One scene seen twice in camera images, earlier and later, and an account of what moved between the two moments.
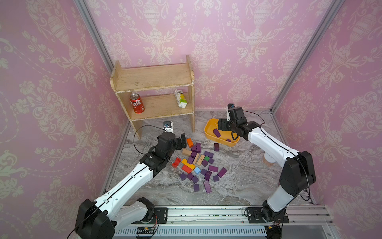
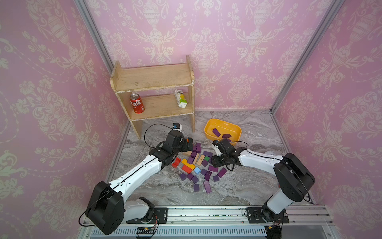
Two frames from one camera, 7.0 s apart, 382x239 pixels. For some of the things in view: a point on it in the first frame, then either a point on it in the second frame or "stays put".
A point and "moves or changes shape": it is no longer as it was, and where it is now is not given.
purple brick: x=217 y=133 stays put
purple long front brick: x=207 y=186 stays put
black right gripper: x=223 y=123 to x=215 y=162
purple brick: x=216 y=147 moves or changes shape
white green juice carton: x=180 y=98 stays put
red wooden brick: x=176 y=163 stays put
